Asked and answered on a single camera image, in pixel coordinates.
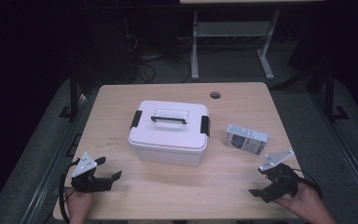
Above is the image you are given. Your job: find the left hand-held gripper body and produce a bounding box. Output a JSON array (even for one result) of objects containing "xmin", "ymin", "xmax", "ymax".
[{"xmin": 70, "ymin": 151, "xmax": 115, "ymax": 193}]

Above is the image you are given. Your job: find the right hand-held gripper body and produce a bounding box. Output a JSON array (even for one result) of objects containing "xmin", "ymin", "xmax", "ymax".
[{"xmin": 259, "ymin": 149, "xmax": 299, "ymax": 203}]

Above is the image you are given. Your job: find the white and blue carton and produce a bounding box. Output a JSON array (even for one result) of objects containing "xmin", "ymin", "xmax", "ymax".
[{"xmin": 222, "ymin": 123, "xmax": 269, "ymax": 156}]

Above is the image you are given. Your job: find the white plastic storage box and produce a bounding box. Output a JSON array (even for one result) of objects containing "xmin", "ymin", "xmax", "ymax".
[{"xmin": 134, "ymin": 145, "xmax": 205, "ymax": 168}]

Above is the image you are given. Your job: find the white lid with black handle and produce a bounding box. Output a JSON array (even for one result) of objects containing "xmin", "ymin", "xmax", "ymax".
[{"xmin": 128, "ymin": 99, "xmax": 212, "ymax": 154}]

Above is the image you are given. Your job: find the person's left hand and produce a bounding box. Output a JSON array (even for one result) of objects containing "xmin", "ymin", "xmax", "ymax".
[{"xmin": 64, "ymin": 188, "xmax": 94, "ymax": 224}]

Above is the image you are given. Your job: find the person's right hand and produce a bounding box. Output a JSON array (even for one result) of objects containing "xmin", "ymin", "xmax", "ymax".
[{"xmin": 274, "ymin": 182, "xmax": 337, "ymax": 224}]

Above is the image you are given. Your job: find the white metal stand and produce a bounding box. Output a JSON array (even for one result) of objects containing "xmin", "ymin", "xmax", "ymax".
[{"xmin": 190, "ymin": 9, "xmax": 281, "ymax": 81}]

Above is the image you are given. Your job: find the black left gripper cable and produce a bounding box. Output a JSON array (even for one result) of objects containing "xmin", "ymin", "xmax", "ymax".
[{"xmin": 58, "ymin": 158, "xmax": 80, "ymax": 224}]

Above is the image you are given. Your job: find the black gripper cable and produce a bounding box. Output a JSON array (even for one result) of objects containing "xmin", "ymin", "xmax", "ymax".
[
  {"xmin": 293, "ymin": 168, "xmax": 324, "ymax": 201},
  {"xmin": 58, "ymin": 158, "xmax": 80, "ymax": 224}
]

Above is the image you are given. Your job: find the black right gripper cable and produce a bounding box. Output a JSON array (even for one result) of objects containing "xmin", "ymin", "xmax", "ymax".
[{"xmin": 293, "ymin": 168, "xmax": 324, "ymax": 201}]

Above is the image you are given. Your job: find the black frame post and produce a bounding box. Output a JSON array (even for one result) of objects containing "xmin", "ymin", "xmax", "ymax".
[{"xmin": 69, "ymin": 69, "xmax": 80, "ymax": 119}]

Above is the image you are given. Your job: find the tangle of floor cables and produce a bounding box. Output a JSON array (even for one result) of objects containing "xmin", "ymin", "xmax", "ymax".
[{"xmin": 124, "ymin": 34, "xmax": 194, "ymax": 84}]

